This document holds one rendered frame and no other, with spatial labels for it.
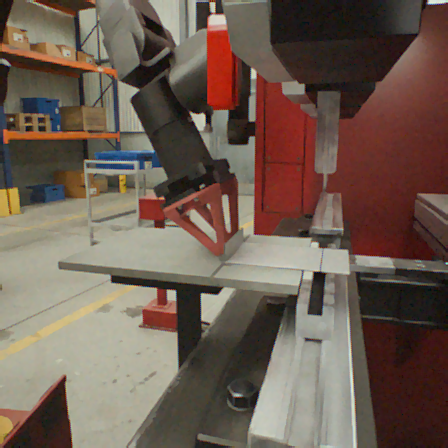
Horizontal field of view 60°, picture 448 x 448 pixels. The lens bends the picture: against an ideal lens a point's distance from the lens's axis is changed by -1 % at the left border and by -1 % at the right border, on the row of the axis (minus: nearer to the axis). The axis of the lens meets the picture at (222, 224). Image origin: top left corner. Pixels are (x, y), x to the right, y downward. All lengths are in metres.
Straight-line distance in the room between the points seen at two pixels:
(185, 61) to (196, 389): 0.34
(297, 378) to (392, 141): 1.07
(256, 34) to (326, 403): 0.22
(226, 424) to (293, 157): 1.04
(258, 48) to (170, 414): 0.33
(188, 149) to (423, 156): 0.97
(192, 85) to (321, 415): 0.32
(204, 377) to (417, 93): 1.06
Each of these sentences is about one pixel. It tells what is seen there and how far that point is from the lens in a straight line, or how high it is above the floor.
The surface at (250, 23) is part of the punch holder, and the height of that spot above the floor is 1.19.
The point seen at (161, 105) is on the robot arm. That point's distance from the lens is 0.45.
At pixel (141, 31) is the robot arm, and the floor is 1.25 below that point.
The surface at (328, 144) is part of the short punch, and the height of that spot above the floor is 1.13.
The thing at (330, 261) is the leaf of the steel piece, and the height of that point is 1.00.
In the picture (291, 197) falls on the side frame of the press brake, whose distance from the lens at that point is 1.31.
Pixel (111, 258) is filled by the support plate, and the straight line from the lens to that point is 0.46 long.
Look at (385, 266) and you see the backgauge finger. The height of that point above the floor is 1.00.
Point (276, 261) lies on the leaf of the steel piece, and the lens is 0.43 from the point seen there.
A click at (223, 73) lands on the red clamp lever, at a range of 0.29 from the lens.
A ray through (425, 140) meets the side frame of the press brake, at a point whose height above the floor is 1.13.
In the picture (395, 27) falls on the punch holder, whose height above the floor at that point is 1.18.
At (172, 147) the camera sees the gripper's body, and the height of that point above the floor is 1.12.
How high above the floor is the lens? 1.13
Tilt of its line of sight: 12 degrees down
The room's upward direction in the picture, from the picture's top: straight up
